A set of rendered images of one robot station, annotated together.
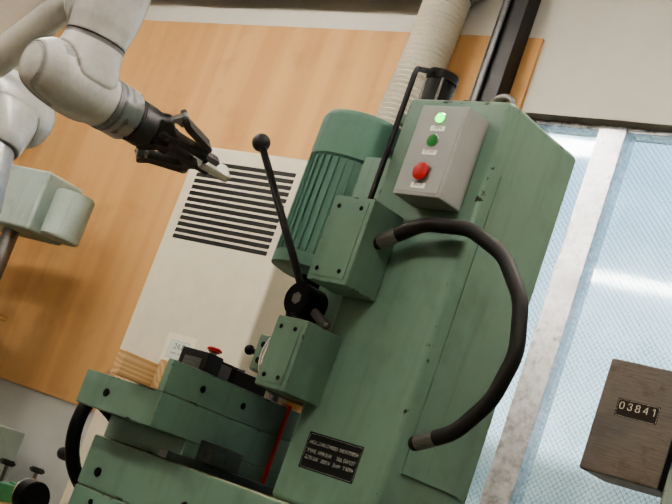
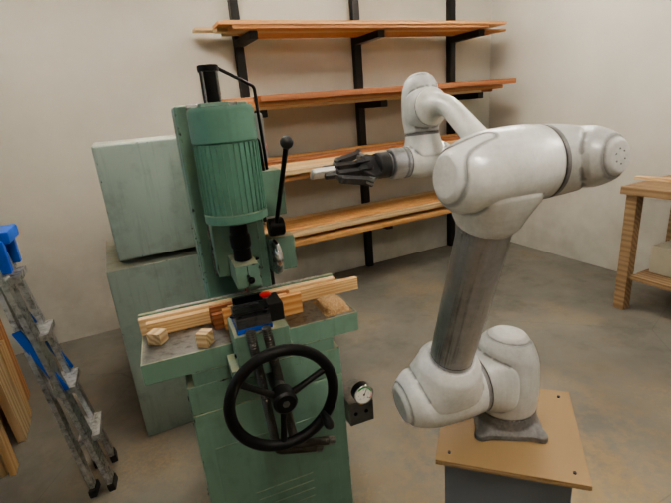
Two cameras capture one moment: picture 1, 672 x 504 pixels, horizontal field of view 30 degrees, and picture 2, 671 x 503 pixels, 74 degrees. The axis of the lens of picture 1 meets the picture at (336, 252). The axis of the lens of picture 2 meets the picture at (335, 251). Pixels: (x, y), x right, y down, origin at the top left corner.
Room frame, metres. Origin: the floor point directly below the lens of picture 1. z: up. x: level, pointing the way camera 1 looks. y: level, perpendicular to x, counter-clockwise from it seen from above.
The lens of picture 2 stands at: (3.30, 0.80, 1.48)
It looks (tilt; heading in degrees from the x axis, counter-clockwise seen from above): 18 degrees down; 205
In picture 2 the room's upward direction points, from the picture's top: 5 degrees counter-clockwise
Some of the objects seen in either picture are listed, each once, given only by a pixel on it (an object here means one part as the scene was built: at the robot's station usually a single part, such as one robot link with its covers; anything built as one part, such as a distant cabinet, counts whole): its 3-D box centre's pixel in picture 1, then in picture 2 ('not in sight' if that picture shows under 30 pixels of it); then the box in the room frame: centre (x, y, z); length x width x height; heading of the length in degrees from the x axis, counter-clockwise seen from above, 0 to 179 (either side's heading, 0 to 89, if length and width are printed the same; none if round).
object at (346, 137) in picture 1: (342, 202); (228, 165); (2.28, 0.02, 1.35); 0.18 x 0.18 x 0.31
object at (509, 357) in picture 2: not in sight; (503, 368); (2.20, 0.75, 0.78); 0.18 x 0.16 x 0.22; 132
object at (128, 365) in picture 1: (252, 416); (260, 304); (2.26, 0.04, 0.92); 0.65 x 0.02 x 0.04; 135
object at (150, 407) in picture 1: (221, 437); (255, 337); (2.37, 0.09, 0.87); 0.61 x 0.30 x 0.06; 135
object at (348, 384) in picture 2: not in sight; (354, 401); (2.20, 0.30, 0.58); 0.12 x 0.08 x 0.08; 45
